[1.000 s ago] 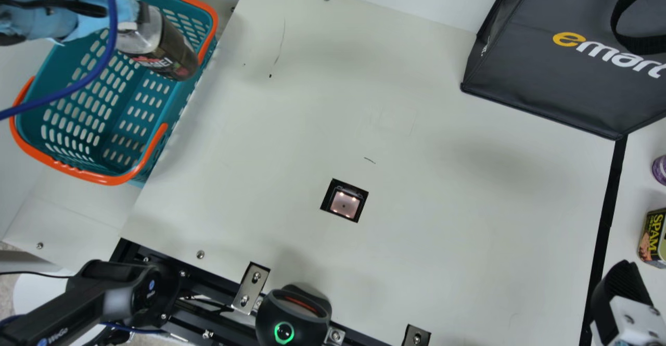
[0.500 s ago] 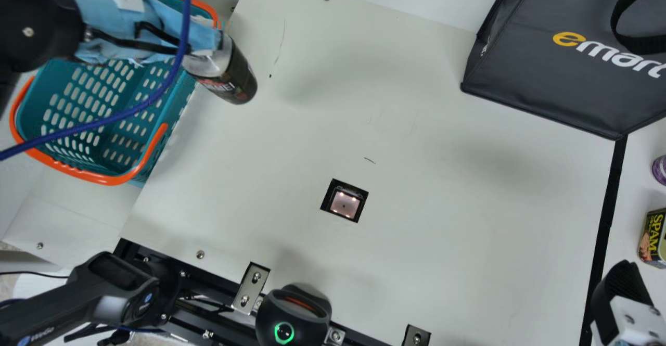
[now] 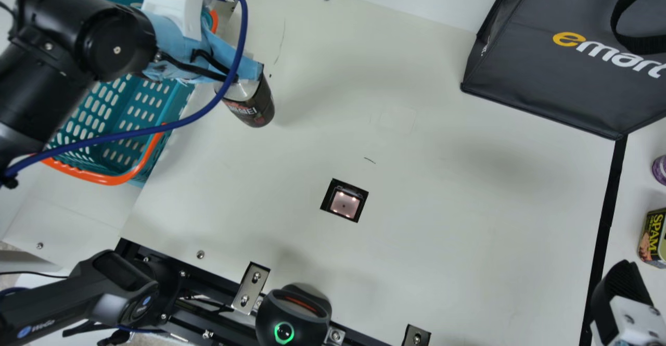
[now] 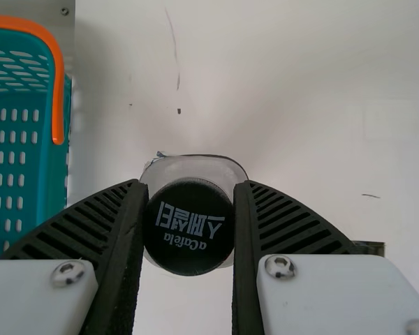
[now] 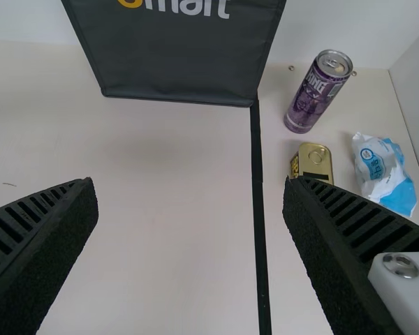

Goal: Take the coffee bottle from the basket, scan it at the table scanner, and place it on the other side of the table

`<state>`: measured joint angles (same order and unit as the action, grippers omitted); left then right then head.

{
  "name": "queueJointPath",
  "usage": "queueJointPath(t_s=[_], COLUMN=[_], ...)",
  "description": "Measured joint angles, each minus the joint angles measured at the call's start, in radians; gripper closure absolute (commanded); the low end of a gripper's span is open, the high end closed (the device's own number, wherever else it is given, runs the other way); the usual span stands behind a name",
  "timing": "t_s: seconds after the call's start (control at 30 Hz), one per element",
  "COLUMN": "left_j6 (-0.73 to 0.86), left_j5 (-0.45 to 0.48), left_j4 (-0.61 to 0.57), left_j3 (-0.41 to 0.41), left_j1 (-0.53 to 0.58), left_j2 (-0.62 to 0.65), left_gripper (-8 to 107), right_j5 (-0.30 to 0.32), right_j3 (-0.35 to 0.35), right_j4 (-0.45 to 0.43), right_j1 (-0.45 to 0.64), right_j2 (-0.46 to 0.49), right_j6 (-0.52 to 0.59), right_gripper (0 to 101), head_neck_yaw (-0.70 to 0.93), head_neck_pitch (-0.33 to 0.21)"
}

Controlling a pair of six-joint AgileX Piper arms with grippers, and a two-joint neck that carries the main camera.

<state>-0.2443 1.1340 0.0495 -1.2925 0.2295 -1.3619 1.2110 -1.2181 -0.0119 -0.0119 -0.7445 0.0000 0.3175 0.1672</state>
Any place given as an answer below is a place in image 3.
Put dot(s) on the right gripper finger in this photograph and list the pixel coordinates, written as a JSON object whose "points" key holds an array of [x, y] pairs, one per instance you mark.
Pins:
{"points": [[622, 294]]}

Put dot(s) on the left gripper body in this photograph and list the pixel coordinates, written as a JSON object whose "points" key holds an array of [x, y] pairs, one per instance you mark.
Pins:
{"points": [[177, 54]]}

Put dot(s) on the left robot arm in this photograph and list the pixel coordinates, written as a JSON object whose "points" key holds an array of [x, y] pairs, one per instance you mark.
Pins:
{"points": [[52, 49]]}

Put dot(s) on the teal shopping basket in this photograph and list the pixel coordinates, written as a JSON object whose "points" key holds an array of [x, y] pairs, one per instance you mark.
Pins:
{"points": [[130, 112]]}

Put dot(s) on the small square scanner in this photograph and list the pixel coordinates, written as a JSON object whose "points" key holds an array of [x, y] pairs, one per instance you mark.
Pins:
{"points": [[344, 201]]}

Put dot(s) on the black strip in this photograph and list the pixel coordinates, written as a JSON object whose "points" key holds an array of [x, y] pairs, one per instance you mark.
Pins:
{"points": [[603, 231]]}

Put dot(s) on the rectangular tin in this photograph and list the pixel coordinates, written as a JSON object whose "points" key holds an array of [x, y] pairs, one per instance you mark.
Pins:
{"points": [[654, 236]]}

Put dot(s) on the purple can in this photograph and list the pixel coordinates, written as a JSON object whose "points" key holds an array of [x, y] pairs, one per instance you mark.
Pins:
{"points": [[661, 170]]}

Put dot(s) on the dark grey bag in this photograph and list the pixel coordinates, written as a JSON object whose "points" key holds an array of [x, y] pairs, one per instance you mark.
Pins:
{"points": [[562, 60]]}

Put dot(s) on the black device with green light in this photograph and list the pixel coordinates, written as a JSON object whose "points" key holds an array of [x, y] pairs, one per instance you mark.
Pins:
{"points": [[291, 315]]}

